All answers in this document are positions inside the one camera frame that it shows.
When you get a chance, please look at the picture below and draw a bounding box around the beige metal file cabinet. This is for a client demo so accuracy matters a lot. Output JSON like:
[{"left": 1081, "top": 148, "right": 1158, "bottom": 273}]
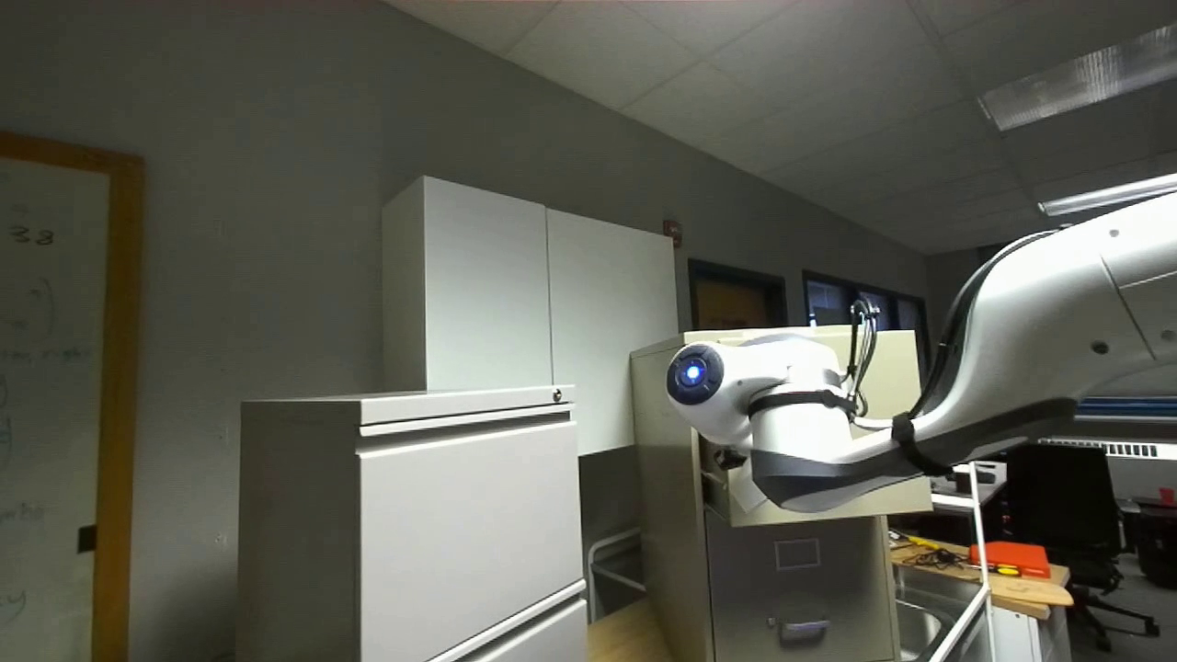
[{"left": 629, "top": 323, "right": 938, "bottom": 662}]

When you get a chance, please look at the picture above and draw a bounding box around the gray lateral file cabinet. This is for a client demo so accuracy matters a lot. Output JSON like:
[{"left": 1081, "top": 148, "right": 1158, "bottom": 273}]
[{"left": 233, "top": 382, "right": 591, "bottom": 662}]

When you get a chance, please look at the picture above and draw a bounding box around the lower drawer label holder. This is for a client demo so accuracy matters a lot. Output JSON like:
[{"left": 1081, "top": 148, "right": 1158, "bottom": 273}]
[{"left": 769, "top": 537, "right": 823, "bottom": 575}]

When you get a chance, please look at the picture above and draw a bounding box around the beige lower cabinet drawer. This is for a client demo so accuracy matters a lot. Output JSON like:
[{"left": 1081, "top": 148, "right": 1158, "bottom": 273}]
[{"left": 705, "top": 510, "right": 898, "bottom": 662}]

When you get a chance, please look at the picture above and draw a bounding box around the dark framed doorway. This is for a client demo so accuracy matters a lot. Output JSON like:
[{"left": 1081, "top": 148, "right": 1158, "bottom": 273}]
[{"left": 685, "top": 256, "right": 790, "bottom": 333}]

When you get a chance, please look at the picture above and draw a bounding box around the dark office window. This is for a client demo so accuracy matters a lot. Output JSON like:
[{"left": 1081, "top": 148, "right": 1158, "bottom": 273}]
[{"left": 797, "top": 269, "right": 931, "bottom": 333}]

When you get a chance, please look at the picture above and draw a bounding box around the yellow hand tool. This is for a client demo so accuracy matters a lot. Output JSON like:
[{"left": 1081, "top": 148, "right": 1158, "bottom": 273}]
[{"left": 903, "top": 532, "right": 975, "bottom": 568}]

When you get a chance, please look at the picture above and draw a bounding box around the orange tool case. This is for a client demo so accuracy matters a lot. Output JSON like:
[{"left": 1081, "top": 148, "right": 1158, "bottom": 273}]
[{"left": 964, "top": 537, "right": 1056, "bottom": 580}]

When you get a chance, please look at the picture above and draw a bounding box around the wooden work table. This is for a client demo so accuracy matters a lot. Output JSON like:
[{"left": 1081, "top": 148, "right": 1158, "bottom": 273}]
[{"left": 887, "top": 529, "right": 1078, "bottom": 626}]

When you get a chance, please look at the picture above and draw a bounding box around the black office chair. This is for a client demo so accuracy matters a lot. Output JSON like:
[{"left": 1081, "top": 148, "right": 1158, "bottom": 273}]
[{"left": 1002, "top": 441, "right": 1163, "bottom": 656}]

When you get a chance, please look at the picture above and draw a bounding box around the narrow ceiling light fixture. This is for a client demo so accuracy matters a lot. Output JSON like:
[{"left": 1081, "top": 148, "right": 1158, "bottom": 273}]
[{"left": 1034, "top": 168, "right": 1177, "bottom": 223}]

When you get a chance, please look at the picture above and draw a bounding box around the wood framed whiteboard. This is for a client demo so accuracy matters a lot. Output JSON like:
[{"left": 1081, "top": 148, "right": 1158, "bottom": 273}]
[{"left": 0, "top": 128, "right": 151, "bottom": 662}]

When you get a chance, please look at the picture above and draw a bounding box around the long ceiling light panel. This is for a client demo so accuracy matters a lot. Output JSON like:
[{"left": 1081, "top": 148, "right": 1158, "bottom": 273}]
[{"left": 975, "top": 19, "right": 1177, "bottom": 135}]

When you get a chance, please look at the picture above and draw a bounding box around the white wall cabinet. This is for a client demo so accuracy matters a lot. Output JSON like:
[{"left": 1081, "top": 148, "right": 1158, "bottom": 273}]
[{"left": 379, "top": 174, "right": 685, "bottom": 461}]

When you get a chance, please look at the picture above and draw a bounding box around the silver lower drawer handle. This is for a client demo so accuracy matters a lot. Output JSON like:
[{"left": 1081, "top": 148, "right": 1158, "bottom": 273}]
[{"left": 769, "top": 615, "right": 837, "bottom": 649}]

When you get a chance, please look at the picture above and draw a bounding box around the white metal support frame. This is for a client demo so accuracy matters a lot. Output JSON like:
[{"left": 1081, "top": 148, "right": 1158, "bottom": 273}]
[{"left": 919, "top": 457, "right": 1014, "bottom": 662}]

